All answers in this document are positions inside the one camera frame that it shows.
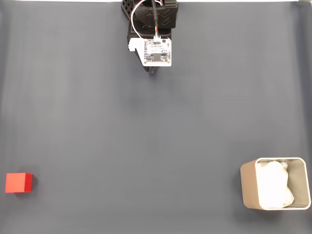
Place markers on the red cube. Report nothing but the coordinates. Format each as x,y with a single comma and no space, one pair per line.
15,182

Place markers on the white crumpled paper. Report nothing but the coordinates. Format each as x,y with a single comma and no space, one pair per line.
273,185

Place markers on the camera board on white mount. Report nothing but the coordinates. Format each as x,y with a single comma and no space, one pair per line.
157,52

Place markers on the beige rounded box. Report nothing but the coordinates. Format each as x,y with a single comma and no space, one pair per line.
248,185

